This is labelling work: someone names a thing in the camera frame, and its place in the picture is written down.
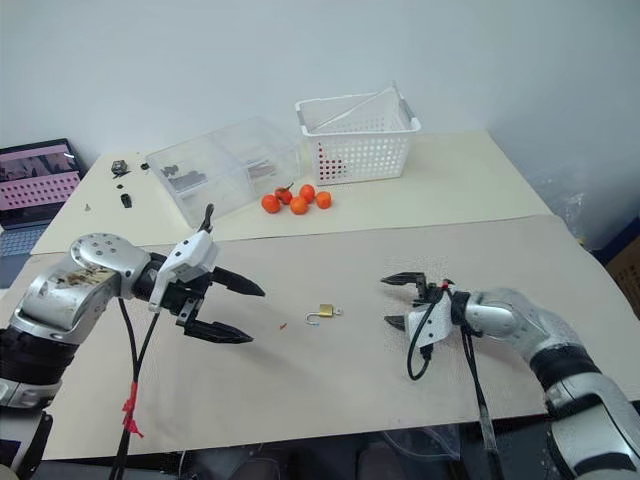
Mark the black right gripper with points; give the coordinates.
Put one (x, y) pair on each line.
(425, 296)

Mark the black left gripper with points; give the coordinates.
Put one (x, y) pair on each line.
(187, 297)

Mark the small brass padlock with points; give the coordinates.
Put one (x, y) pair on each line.
(326, 310)

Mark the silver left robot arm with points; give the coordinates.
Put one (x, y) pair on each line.
(65, 300)

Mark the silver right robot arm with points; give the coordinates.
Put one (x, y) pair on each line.
(500, 312)

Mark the beige table mat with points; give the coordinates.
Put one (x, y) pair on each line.
(300, 390)

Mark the small orange fruit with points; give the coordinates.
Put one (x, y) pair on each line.
(271, 203)
(307, 192)
(323, 199)
(299, 205)

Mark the orange fruit with dark stem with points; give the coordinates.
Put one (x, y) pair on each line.
(285, 195)

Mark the red tape strip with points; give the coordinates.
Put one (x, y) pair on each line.
(131, 405)

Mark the black parts pile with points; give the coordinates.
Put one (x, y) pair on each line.
(187, 177)

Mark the clear plastic sheet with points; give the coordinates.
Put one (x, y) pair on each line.
(425, 442)

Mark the dark flat parts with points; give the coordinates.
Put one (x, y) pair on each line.
(262, 169)

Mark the small black block part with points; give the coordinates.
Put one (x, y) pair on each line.
(126, 200)

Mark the red item inside basket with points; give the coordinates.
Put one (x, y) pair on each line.
(330, 165)

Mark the white perforated plastic basket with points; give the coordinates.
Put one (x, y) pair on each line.
(365, 150)

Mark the clear plastic storage box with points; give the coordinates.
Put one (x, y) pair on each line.
(225, 150)

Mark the black and grey small part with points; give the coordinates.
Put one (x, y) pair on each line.
(119, 167)

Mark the clear plastic bag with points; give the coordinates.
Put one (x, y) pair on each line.
(570, 205)

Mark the brown cardboard box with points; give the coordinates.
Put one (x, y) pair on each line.
(626, 285)

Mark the open laptop with pink screen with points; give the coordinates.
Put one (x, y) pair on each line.
(35, 192)

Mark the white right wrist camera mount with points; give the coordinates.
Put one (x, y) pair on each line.
(432, 322)

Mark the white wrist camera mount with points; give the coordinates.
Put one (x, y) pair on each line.
(192, 252)
(432, 322)

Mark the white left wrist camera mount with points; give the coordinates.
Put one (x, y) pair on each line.
(192, 252)

